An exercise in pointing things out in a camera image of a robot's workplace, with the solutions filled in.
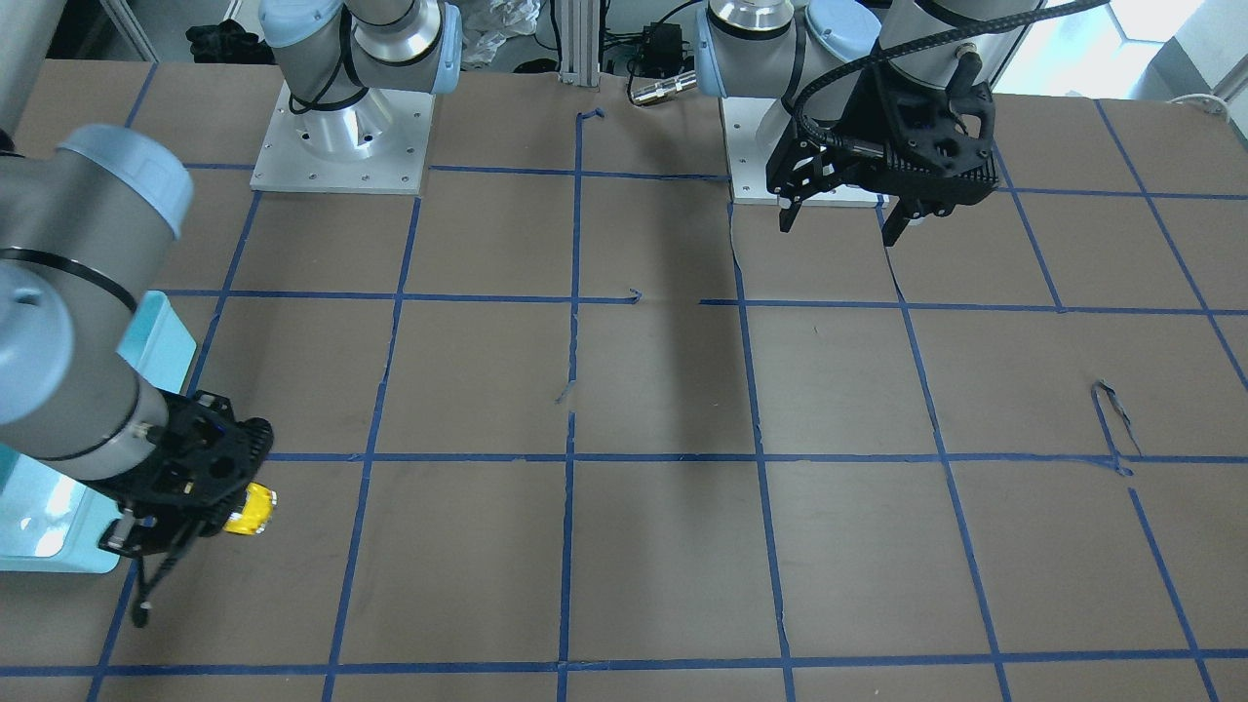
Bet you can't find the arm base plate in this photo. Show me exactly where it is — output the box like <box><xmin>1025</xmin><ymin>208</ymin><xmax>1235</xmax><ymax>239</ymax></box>
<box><xmin>250</xmin><ymin>86</ymin><xmax>436</xmax><ymax>196</ymax></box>
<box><xmin>720</xmin><ymin>96</ymin><xmax>884</xmax><ymax>209</ymax></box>

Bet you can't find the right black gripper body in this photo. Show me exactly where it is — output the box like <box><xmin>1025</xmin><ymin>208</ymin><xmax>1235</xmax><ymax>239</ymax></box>
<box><xmin>97</xmin><ymin>391</ymin><xmax>275</xmax><ymax>557</ymax></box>

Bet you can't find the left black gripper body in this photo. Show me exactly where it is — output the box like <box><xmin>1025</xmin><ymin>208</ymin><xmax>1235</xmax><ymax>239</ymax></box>
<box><xmin>765</xmin><ymin>67</ymin><xmax>998</xmax><ymax>212</ymax></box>

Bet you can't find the aluminium frame post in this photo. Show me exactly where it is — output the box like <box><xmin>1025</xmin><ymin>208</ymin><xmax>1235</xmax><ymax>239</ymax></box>
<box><xmin>550</xmin><ymin>0</ymin><xmax>605</xmax><ymax>90</ymax></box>

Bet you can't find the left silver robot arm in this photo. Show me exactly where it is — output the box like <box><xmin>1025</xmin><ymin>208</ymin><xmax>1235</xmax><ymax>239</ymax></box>
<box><xmin>694</xmin><ymin>1</ymin><xmax>1041</xmax><ymax>246</ymax></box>

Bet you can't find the yellow beetle toy car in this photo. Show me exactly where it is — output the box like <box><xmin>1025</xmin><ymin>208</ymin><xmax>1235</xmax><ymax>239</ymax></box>
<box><xmin>222</xmin><ymin>483</ymin><xmax>278</xmax><ymax>536</ymax></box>

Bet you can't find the turquoise plastic bin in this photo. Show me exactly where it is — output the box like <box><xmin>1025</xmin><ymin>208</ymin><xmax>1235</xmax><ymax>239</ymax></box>
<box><xmin>1</xmin><ymin>292</ymin><xmax>197</xmax><ymax>575</ymax></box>

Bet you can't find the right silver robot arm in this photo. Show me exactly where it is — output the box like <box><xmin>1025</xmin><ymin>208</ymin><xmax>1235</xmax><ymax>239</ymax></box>
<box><xmin>1</xmin><ymin>1</ymin><xmax>463</xmax><ymax>627</ymax></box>

